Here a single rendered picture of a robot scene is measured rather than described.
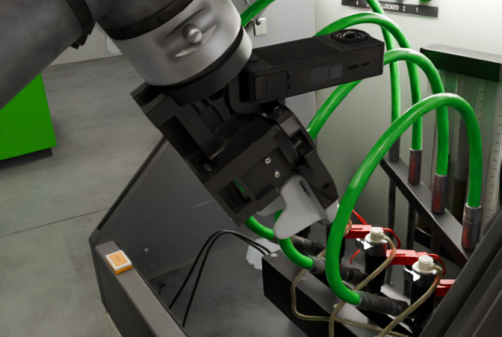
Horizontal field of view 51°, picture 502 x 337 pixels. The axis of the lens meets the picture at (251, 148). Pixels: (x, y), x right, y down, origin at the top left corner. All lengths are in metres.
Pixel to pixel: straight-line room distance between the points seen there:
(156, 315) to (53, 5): 0.65
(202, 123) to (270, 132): 0.05
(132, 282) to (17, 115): 3.15
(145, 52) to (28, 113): 3.71
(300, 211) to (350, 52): 0.14
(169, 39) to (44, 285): 2.46
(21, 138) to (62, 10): 3.79
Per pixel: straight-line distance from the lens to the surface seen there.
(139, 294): 0.91
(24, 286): 2.76
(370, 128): 1.09
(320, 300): 0.81
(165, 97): 0.34
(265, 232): 0.69
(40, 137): 4.08
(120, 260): 0.97
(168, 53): 0.31
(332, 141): 1.19
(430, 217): 0.79
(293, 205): 0.43
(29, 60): 0.28
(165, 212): 1.09
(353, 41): 0.40
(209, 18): 0.32
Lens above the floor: 1.49
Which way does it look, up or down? 23 degrees down
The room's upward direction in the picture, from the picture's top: 4 degrees counter-clockwise
